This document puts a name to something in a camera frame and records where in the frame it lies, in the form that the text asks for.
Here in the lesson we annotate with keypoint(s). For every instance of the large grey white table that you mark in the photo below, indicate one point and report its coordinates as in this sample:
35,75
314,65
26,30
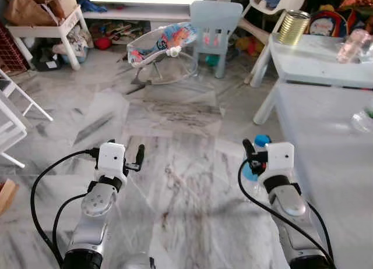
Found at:
332,181

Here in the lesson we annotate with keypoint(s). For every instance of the cream plastic armchair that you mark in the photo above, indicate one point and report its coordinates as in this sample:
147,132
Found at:
262,24

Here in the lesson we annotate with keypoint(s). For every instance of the gold tin can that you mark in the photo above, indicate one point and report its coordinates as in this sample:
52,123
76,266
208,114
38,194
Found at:
293,28

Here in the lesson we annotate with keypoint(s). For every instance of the clear bottle with green label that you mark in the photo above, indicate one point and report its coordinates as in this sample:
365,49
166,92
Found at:
364,120

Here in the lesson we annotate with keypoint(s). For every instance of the blue glove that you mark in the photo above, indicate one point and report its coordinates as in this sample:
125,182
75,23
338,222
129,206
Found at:
94,7

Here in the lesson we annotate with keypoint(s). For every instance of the white low shelf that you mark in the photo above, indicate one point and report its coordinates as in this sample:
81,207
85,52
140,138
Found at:
140,13

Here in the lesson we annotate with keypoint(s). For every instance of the colourful baby bouncer seat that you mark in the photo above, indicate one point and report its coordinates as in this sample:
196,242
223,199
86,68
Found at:
163,43

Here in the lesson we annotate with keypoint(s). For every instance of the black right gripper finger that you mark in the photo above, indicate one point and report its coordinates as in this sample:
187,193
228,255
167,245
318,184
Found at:
249,149

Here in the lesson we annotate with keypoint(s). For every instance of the red ball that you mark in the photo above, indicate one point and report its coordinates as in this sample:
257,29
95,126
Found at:
103,43

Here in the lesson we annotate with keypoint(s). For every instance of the brown cardboard box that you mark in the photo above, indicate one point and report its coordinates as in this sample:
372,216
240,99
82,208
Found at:
67,0

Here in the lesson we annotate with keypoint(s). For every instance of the yellow toy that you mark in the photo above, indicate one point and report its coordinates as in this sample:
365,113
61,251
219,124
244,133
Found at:
246,45

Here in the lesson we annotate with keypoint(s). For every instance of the black box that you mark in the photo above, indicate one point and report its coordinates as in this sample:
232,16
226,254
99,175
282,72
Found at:
46,60

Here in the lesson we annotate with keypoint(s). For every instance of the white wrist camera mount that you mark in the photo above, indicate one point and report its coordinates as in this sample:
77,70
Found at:
111,158
281,158

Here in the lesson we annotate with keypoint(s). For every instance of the white side table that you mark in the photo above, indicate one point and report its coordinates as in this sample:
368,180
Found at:
41,30

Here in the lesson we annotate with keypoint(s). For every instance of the red blue kids backpack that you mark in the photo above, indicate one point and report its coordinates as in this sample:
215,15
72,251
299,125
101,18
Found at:
327,23

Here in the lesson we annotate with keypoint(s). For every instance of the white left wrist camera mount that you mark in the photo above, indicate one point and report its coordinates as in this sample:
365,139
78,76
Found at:
111,158

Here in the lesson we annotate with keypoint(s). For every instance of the pink clear plastic bottle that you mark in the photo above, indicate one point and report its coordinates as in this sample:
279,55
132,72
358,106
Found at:
352,46

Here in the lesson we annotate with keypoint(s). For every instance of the white printed bag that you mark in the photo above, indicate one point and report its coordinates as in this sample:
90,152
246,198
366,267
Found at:
76,43

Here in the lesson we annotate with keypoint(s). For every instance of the light blue kids chair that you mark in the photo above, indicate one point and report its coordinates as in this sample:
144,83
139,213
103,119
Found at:
215,16

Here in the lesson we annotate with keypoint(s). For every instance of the clear bottle with blue cap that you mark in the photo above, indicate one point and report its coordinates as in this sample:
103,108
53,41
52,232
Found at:
249,171

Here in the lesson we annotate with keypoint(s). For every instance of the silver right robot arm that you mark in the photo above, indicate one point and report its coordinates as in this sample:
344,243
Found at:
290,206

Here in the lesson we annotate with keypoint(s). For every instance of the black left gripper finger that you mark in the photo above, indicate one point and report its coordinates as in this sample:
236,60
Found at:
140,155

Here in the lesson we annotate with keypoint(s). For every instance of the small white plastic table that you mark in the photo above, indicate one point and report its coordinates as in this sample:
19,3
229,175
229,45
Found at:
317,62

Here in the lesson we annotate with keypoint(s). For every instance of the green ball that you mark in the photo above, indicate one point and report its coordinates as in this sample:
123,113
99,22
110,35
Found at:
211,60

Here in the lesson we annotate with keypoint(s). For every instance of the brown paper bag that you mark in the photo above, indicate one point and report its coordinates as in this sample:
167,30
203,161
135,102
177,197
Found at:
29,10

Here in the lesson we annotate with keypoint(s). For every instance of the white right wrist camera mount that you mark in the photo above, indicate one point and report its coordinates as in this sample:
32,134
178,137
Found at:
281,158

